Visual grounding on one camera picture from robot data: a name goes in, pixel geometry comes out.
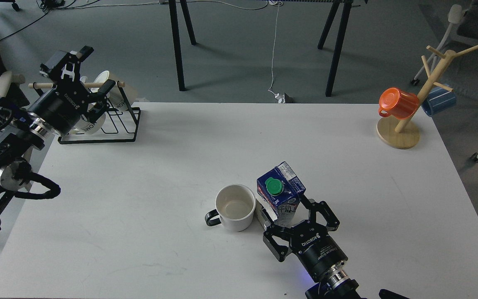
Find white home mug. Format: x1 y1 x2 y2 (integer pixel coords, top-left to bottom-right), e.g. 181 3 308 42
93 70 138 111
69 114 106 135

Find orange cup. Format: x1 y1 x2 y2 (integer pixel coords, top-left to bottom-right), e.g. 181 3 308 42
378 87 419 120

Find black wire mug rack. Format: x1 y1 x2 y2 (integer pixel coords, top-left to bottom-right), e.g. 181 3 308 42
28 82 141 145

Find black table legs left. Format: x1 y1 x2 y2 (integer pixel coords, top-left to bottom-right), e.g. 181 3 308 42
167 0 198 92

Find wooden mug tree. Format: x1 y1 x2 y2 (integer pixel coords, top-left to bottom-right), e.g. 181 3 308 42
377 45 478 149

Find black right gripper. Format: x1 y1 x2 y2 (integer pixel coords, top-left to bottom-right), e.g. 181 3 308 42
262 194 349 285

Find black table legs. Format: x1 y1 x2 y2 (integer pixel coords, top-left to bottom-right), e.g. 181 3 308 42
167 0 198 92
318 0 352 97

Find white HOME mug rear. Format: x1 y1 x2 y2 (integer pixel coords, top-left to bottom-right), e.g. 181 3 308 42
93 70 138 111

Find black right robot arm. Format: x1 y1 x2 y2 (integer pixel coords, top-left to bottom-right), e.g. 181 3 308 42
262 195 361 299

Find black floor cables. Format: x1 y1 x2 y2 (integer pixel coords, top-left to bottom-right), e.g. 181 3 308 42
0 0 169 46

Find grey chair right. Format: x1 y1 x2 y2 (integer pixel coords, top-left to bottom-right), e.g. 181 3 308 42
409 0 478 162

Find white mug black handle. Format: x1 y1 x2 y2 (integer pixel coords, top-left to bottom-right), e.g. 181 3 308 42
205 185 256 232

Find blue white milk carton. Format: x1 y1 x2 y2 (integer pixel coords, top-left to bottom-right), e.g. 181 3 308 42
256 161 306 227

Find white HOME mug front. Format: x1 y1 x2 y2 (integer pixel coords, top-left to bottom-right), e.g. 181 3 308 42
69 114 106 135

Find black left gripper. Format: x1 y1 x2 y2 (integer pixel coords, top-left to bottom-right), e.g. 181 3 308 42
28 46 116 137

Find blue cup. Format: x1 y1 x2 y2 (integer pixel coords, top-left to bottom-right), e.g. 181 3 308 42
421 87 457 117

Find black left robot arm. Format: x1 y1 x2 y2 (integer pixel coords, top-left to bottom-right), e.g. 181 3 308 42
0 46 117 230

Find white cable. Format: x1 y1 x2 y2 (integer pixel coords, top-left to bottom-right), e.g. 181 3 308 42
267 0 283 98

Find black table legs right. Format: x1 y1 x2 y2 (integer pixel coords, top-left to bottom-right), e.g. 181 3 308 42
318 0 352 97

